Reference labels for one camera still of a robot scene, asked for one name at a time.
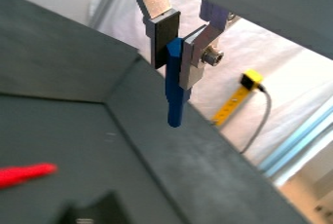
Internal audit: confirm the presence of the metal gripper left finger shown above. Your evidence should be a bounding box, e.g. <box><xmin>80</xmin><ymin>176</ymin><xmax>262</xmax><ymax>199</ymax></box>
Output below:
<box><xmin>136</xmin><ymin>0</ymin><xmax>180</xmax><ymax>69</ymax></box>

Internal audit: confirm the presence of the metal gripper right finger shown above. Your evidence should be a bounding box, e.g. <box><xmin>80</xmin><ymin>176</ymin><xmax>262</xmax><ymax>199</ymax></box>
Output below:
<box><xmin>179</xmin><ymin>0</ymin><xmax>229</xmax><ymax>90</ymax></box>

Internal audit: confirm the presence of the blue peg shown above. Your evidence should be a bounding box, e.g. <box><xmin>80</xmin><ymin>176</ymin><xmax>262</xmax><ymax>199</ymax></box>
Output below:
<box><xmin>166</xmin><ymin>38</ymin><xmax>191</xmax><ymax>128</ymax></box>

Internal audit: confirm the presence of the black angle fixture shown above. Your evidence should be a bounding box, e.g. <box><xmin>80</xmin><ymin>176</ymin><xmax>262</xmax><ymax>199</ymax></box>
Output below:
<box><xmin>55</xmin><ymin>192</ymin><xmax>132</xmax><ymax>224</ymax></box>

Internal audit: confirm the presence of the yellow sensor bar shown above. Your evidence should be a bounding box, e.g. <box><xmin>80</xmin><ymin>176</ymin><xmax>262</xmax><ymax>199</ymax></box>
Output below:
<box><xmin>211</xmin><ymin>69</ymin><xmax>262</xmax><ymax>126</ymax></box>

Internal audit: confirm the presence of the red peg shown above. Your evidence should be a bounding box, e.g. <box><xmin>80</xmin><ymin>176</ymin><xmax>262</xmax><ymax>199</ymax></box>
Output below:
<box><xmin>0</xmin><ymin>163</ymin><xmax>57</xmax><ymax>189</ymax></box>

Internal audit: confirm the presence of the grey sensor cable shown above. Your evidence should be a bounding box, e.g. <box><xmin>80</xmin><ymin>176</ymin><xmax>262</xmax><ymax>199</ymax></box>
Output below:
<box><xmin>238</xmin><ymin>85</ymin><xmax>273</xmax><ymax>155</ymax></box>

